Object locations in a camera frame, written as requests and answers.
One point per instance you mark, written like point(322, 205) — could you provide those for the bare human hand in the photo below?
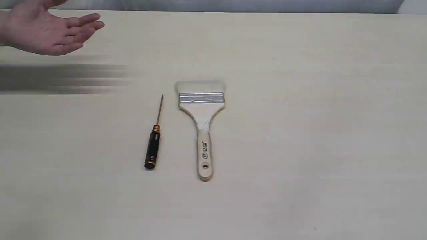
point(30, 27)

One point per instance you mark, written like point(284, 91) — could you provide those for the wide wooden-handled paint brush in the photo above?
point(202, 101)

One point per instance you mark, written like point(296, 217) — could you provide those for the black and gold screwdriver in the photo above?
point(154, 142)

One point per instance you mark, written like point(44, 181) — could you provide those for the white backdrop curtain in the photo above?
point(267, 6)

